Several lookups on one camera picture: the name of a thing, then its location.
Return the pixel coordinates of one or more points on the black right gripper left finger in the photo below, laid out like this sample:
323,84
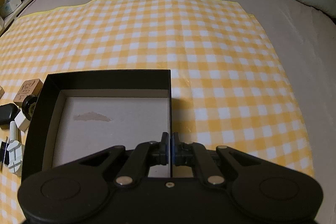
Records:
160,153

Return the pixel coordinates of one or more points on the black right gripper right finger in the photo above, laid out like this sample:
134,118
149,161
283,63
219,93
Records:
180,151

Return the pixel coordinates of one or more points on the black cardboard box tray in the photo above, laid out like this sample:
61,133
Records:
80,113

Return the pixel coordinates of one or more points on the carved wooden square block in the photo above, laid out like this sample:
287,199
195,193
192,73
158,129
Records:
29,87

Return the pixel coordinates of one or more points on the black rounded plastic case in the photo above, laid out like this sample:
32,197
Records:
8,112

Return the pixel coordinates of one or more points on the yellow white checkered cloth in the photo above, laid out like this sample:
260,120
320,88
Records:
231,102

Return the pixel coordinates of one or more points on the black round tin gold emblem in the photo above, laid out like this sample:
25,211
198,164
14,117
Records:
28,106

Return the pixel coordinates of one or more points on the white small cube block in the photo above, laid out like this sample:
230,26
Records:
21,121

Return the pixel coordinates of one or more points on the white plastic tool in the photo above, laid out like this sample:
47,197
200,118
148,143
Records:
15,150

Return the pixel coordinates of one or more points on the white tissue box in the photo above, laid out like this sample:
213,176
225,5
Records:
9,6

